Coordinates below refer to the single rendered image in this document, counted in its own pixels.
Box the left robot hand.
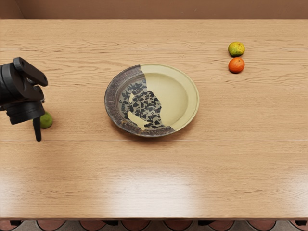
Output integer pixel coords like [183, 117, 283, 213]
[5, 99, 46, 143]

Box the patterned cream and grey plate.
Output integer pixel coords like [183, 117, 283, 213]
[104, 63, 200, 138]

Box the small green lime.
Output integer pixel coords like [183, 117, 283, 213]
[39, 111, 53, 129]

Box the orange mandarin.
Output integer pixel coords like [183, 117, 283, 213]
[228, 57, 245, 74]

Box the green-yellow mandarin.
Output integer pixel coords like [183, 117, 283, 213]
[228, 42, 246, 58]

